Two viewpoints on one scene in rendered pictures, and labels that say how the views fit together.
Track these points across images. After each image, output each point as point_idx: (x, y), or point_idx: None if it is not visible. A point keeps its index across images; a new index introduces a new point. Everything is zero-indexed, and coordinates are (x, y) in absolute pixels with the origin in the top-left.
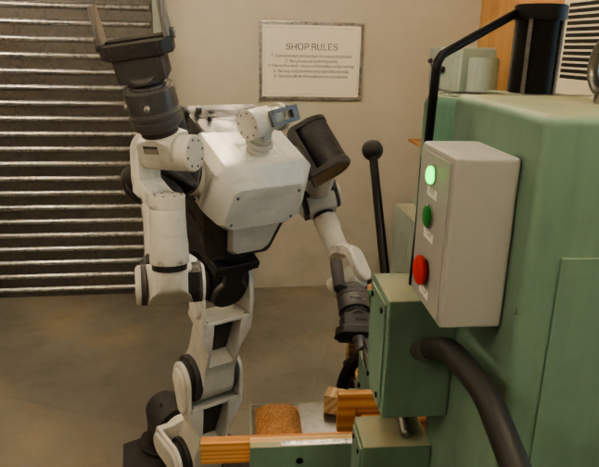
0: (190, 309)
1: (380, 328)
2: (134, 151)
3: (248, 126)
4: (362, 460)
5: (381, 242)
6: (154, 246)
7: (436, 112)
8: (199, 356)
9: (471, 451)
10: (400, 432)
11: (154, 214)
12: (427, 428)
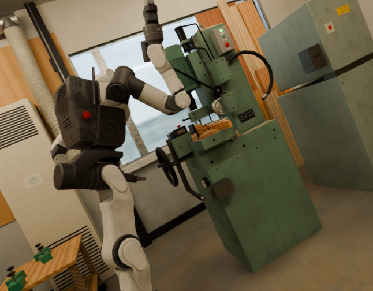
0: (119, 189)
1: (224, 63)
2: (160, 48)
3: (111, 74)
4: (234, 93)
5: (187, 74)
6: (179, 80)
7: (175, 47)
8: (127, 224)
9: (237, 75)
10: (227, 92)
11: (173, 70)
12: (224, 93)
